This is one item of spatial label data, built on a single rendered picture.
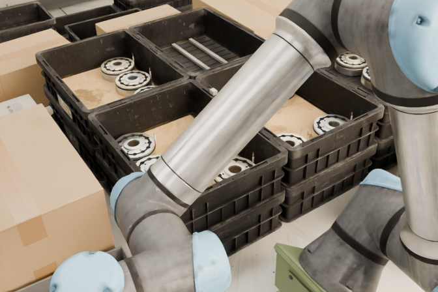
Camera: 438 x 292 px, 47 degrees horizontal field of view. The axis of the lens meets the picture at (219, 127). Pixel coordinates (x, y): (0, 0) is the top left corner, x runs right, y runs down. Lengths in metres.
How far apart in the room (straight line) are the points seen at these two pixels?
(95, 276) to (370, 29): 0.39
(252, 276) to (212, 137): 0.55
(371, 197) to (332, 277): 0.15
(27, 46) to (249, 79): 1.25
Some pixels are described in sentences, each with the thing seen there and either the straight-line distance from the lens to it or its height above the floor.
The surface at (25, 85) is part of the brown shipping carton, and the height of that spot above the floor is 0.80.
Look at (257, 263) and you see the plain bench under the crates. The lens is 1.17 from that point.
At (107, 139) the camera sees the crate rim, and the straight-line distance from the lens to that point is 1.15.
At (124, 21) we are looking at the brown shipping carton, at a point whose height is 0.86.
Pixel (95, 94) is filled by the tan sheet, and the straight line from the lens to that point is 1.53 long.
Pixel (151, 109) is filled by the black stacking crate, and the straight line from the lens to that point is 1.31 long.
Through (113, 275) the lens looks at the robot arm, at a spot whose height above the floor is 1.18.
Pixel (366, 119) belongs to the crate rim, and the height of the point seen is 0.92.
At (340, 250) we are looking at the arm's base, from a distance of 0.94.
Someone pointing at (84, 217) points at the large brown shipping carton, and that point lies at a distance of 1.10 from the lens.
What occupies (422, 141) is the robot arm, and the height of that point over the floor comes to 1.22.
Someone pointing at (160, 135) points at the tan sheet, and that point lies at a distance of 1.32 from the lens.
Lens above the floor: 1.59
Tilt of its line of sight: 35 degrees down
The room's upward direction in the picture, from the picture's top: 1 degrees counter-clockwise
